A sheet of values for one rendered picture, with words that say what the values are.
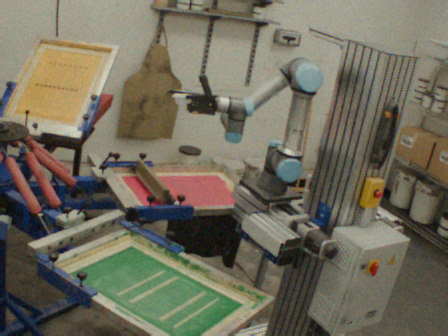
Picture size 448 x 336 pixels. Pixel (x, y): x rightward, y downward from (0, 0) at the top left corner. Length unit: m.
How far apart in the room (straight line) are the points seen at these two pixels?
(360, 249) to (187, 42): 3.21
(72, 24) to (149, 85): 0.90
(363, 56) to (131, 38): 2.91
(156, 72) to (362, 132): 2.96
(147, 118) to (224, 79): 0.81
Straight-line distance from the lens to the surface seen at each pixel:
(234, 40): 5.59
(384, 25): 6.60
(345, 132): 2.70
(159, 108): 5.37
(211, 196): 3.43
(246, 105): 2.55
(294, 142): 2.64
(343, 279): 2.72
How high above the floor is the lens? 2.30
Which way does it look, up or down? 24 degrees down
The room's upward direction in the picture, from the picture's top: 10 degrees clockwise
